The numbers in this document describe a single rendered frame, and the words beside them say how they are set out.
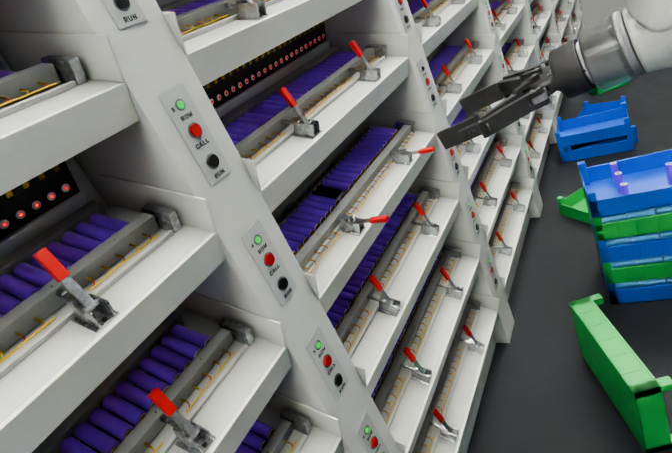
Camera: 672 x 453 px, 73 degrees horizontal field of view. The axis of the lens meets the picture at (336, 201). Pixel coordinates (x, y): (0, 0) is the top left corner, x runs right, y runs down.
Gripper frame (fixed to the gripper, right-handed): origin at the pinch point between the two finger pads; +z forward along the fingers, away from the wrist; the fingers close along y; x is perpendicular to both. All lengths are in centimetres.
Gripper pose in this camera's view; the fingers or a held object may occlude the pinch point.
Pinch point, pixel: (459, 120)
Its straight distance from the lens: 80.6
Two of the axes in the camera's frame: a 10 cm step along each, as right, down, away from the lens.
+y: 4.6, -5.4, 7.1
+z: -7.0, 2.8, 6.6
